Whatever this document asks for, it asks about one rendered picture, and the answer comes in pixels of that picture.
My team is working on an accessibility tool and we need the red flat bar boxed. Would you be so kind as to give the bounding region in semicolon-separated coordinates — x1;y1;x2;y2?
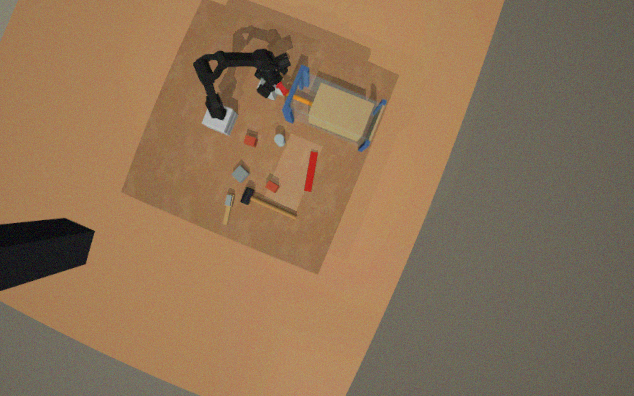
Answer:
304;151;318;192

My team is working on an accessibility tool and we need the red cube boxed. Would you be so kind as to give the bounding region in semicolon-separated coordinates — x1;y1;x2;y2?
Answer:
243;135;258;148
265;180;279;193

